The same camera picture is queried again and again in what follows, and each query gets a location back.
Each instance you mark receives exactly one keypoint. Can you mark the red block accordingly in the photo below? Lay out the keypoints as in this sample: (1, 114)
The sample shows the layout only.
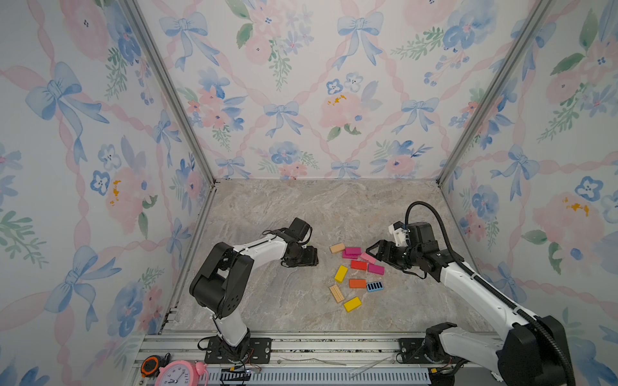
(359, 265)

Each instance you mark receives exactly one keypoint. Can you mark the aluminium left corner post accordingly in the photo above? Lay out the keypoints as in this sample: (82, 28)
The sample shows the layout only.
(161, 74)

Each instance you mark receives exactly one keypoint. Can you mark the magenta block flat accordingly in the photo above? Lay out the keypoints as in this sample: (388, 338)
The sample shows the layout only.
(376, 269)

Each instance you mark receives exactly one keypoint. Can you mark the aluminium right corner post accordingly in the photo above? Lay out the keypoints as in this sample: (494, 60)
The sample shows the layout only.
(528, 31)

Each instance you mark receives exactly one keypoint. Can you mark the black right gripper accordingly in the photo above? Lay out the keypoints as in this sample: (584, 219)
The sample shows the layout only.
(381, 244)

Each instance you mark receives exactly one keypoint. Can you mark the pink alarm clock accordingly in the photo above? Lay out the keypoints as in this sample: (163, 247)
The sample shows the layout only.
(181, 373)

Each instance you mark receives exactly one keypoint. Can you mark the yellow block front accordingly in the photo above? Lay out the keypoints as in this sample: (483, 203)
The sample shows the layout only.
(352, 304)

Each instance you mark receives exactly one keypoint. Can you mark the yellow block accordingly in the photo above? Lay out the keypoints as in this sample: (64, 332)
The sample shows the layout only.
(352, 304)
(341, 274)

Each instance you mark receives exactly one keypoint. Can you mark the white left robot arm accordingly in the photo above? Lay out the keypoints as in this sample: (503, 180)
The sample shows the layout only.
(220, 283)

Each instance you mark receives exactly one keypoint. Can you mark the aluminium front rail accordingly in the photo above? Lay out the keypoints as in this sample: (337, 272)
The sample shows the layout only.
(345, 358)

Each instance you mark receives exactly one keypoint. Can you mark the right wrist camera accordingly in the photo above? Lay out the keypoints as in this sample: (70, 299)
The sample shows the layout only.
(400, 234)

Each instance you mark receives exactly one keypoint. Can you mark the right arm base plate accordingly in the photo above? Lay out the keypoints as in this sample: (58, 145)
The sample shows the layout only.
(415, 351)

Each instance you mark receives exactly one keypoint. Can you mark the aluminium corner post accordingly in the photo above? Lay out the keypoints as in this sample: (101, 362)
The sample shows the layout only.
(161, 74)
(528, 31)

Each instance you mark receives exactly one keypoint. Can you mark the orange black tape measure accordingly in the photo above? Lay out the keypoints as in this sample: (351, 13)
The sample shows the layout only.
(153, 364)

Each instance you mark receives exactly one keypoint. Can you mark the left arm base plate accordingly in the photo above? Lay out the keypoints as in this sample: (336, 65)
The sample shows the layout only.
(250, 350)

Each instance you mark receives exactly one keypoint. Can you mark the magenta block on pile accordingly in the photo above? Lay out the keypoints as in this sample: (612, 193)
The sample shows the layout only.
(351, 253)

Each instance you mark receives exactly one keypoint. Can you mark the striped natural wood block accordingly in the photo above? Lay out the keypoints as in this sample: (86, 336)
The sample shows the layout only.
(336, 293)

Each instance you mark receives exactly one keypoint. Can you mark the blue slotted block near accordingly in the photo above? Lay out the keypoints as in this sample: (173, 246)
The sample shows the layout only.
(374, 286)

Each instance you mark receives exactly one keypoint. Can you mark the tan wooden block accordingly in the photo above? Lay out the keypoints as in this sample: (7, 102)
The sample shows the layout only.
(337, 248)

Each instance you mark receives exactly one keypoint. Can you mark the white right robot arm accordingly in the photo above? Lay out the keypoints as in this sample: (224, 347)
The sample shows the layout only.
(528, 349)

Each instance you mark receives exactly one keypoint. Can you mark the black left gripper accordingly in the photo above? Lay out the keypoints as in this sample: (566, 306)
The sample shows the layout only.
(311, 258)

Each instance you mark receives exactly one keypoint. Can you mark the light pink block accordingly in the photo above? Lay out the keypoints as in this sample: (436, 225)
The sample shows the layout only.
(368, 258)

